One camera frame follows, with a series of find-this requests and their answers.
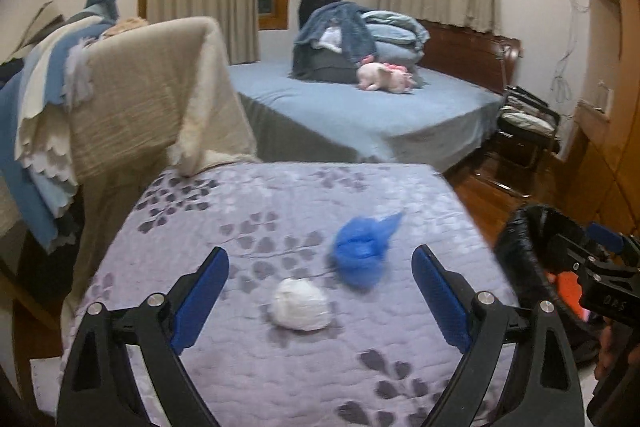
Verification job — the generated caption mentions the person's right hand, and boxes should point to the person's right hand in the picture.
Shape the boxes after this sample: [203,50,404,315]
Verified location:
[594,324,634,381]

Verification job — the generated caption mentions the lilac floral quilt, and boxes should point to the lilac floral quilt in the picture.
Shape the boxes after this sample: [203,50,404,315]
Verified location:
[60,162,521,427]

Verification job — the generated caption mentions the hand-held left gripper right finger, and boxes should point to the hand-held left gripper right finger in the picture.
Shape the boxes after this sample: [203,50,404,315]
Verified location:
[411,244,586,427]

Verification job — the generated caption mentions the beige cloth covered chair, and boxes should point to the beige cloth covered chair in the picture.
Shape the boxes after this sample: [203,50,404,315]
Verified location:
[62,17,259,343]

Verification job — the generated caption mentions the tan folded cloth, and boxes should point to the tan folded cloth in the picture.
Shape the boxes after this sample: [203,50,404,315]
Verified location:
[102,17,149,39]

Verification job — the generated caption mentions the black folding chair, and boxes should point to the black folding chair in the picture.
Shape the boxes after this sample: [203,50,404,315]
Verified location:
[475,84,562,198]

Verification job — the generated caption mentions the stack of blue white cloths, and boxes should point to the stack of blue white cloths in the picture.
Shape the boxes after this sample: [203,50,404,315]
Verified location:
[0,14,96,254]

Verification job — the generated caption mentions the hanging wall cables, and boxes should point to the hanging wall cables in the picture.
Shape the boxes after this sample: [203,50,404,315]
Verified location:
[550,0,592,104]

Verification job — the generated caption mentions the white paper ball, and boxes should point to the white paper ball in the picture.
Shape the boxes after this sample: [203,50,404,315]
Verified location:
[271,278,332,333]

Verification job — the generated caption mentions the bed with blue sheet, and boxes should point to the bed with blue sheet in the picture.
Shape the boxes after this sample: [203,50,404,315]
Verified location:
[227,59,506,174]

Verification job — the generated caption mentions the blue denim jacket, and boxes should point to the blue denim jacket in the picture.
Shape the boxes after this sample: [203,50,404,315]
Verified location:
[294,2,379,68]

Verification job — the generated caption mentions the dark wooden headboard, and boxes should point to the dark wooden headboard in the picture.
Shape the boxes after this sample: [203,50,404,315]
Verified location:
[417,19,522,96]

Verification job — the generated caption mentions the blue plastic bag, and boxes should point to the blue plastic bag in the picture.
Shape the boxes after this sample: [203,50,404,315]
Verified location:
[327,212,405,292]

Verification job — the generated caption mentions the pile of folded blue bedding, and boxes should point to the pile of folded blue bedding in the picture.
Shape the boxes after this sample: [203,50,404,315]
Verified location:
[292,4,431,86]

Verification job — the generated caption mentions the blue towel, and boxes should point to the blue towel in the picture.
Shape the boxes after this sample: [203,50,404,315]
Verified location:
[84,0,121,20]

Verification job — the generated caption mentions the pink plush toy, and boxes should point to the pink plush toy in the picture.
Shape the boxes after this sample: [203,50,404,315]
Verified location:
[356,62,416,96]

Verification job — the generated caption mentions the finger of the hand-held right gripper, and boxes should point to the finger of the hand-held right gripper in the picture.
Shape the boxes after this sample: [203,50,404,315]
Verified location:
[585,222,640,259]
[545,227,607,282]

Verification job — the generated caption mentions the grey chair cushion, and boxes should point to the grey chair cushion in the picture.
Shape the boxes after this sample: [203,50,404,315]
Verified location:
[500,106,556,134]

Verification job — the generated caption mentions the bin with black bag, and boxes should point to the bin with black bag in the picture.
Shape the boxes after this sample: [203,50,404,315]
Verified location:
[495,204,640,364]

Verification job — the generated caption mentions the wooden wardrobe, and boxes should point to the wooden wardrobe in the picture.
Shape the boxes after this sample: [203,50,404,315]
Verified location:
[570,0,640,258]

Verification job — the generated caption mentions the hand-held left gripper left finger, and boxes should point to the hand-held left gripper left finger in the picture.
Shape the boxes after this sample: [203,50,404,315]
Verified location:
[56,247,231,427]

